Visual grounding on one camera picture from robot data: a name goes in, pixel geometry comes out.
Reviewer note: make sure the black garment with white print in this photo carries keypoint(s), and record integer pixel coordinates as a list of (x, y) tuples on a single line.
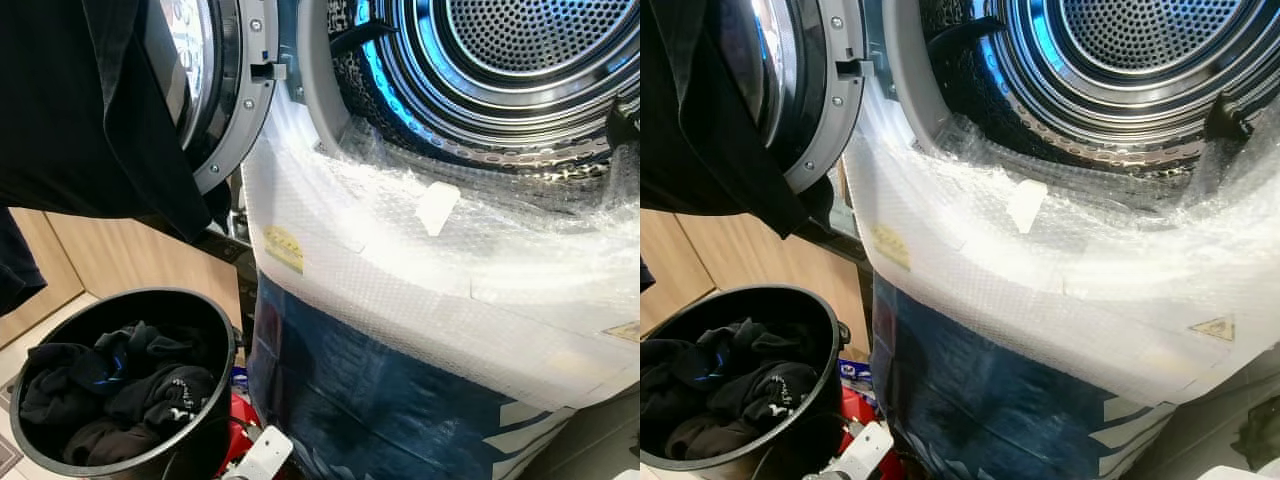
[(165, 395), (780, 390)]

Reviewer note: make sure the grey washer door seal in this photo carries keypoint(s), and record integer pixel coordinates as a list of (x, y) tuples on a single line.
[(905, 80), (315, 80)]

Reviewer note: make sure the yellow rectangular label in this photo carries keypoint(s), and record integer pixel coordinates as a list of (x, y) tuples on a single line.
[(890, 247), (283, 249)]

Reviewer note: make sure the large black hanging garment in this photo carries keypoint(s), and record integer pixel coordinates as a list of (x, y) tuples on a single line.
[(70, 110), (700, 110)]

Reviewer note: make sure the yellow triangle warning sticker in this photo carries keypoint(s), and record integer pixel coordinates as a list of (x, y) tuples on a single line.
[(625, 332), (1213, 330)]

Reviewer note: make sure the grey round washer door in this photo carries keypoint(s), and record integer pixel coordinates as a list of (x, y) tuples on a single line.
[(235, 110), (825, 110)]

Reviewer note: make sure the white tape piece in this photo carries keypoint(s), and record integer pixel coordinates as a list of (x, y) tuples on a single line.
[(437, 207), (1027, 205)]

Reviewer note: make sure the dark crumpled cloth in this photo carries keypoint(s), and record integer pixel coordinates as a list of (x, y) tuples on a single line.
[(1258, 435)]

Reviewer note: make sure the black round laundry bucket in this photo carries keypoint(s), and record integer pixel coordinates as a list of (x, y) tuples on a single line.
[(815, 430), (205, 450)]

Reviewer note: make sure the perforated steel washer drum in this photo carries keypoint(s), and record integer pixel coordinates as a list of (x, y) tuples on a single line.
[(1140, 50), (520, 50)]

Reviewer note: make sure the black garment with blue trim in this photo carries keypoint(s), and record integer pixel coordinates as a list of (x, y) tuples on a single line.
[(60, 375), (680, 370)]

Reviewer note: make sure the blue and white package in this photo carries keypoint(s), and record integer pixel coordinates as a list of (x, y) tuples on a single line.
[(240, 377), (855, 372)]

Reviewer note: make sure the blue washing machine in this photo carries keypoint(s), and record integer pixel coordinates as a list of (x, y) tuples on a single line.
[(1000, 400), (380, 400)]

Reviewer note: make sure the clear bubble wrap sheet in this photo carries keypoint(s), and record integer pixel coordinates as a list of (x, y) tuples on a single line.
[(1000, 270), (400, 270)]

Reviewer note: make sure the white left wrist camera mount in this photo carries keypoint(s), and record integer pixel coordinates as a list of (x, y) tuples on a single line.
[(262, 455), (860, 450)]

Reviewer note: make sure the dark brown garment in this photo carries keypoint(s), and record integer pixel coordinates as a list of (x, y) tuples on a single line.
[(700, 438), (100, 445)]

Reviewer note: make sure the red box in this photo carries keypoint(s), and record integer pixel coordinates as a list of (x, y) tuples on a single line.
[(238, 425), (855, 410)]

